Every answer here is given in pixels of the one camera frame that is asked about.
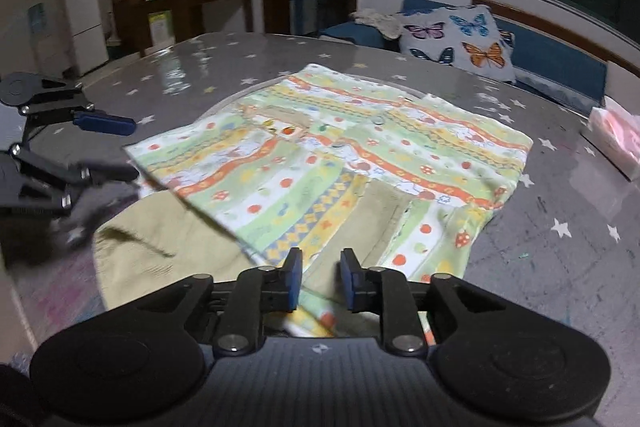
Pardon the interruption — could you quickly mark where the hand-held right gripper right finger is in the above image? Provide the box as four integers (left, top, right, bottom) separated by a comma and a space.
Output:
340, 248, 540, 357

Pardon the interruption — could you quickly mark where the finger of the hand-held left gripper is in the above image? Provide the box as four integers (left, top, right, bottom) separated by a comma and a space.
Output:
19, 78, 137, 136
11, 143, 141, 214

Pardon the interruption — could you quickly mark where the patterned children's garment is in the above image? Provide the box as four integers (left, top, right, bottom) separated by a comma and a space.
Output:
94, 63, 534, 339

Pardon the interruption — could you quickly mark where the white refrigerator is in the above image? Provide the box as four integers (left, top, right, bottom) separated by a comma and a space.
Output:
61, 0, 110, 76

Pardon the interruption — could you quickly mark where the pink tissue pack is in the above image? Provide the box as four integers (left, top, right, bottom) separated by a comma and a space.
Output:
580, 99, 640, 182

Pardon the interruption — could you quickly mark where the grey star-print tablecloth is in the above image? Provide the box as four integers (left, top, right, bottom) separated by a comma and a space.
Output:
0, 32, 640, 427

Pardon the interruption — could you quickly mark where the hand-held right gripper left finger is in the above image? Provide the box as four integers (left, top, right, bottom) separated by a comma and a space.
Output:
107, 248, 305, 357

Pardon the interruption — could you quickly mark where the blue sofa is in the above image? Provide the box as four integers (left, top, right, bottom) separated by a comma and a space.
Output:
320, 0, 608, 118

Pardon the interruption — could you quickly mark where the butterfly print pillow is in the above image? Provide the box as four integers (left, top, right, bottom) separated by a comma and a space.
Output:
398, 4, 517, 84

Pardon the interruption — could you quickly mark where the water dispenser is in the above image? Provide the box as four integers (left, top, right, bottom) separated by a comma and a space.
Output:
27, 2, 58, 62

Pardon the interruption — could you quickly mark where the crumpled white cloth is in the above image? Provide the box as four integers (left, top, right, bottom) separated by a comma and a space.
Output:
350, 8, 403, 40

